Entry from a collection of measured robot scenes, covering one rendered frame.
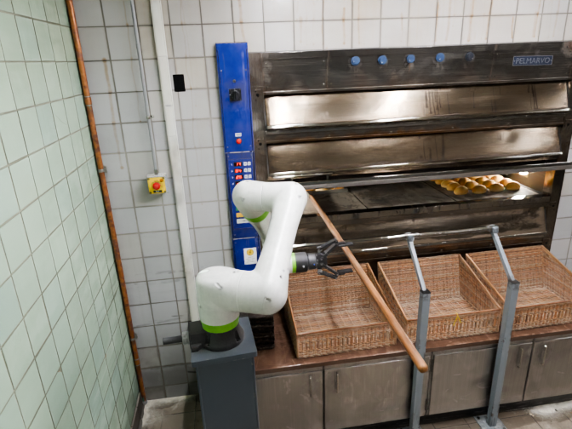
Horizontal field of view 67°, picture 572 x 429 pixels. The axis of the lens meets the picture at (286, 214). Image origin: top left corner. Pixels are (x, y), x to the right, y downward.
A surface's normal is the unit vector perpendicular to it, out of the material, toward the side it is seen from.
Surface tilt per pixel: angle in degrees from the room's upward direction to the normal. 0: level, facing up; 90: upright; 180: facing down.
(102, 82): 90
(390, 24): 90
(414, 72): 90
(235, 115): 90
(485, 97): 70
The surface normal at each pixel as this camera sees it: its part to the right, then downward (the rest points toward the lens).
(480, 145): 0.13, -0.01
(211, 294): -0.24, 0.32
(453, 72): 0.15, 0.33
